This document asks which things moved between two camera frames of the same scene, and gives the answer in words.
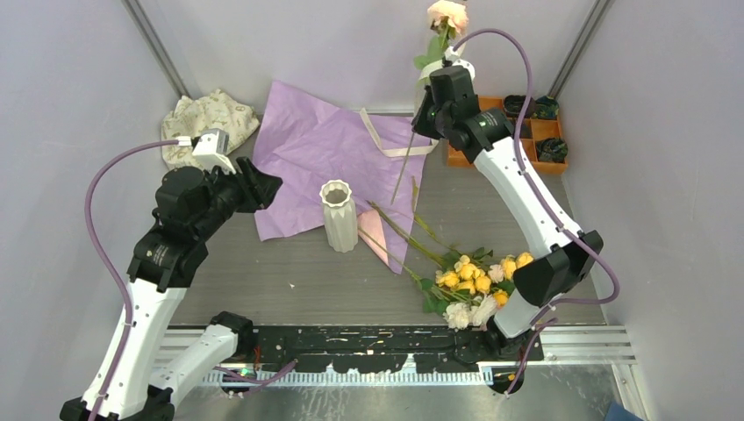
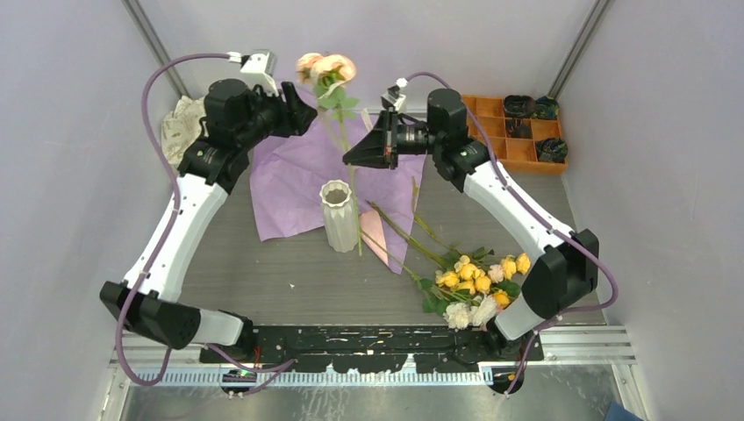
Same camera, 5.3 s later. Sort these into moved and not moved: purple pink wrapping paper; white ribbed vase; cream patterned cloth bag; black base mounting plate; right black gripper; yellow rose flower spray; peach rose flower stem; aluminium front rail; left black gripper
Moved: left black gripper; peach rose flower stem; right black gripper
Not moved: aluminium front rail; white ribbed vase; black base mounting plate; yellow rose flower spray; purple pink wrapping paper; cream patterned cloth bag
